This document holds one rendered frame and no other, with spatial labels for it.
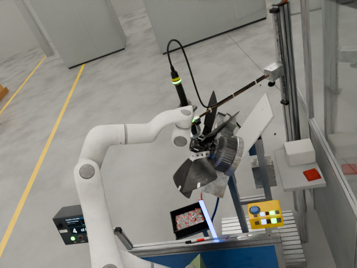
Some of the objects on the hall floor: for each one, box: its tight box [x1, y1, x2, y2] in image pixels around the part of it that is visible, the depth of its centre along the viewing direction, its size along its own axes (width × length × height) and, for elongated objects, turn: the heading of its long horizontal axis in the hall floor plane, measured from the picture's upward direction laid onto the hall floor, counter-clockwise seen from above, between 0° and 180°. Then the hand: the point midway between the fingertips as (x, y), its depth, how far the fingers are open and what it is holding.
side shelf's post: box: [296, 190, 308, 243], centre depth 213 cm, size 4×4×83 cm
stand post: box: [227, 174, 250, 233], centre depth 223 cm, size 4×9×91 cm, turn 17°
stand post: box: [254, 135, 278, 230], centre depth 211 cm, size 4×9×115 cm, turn 17°
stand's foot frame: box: [222, 210, 307, 267], centre depth 244 cm, size 62×46×8 cm
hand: (185, 104), depth 154 cm, fingers closed on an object, 4 cm apart
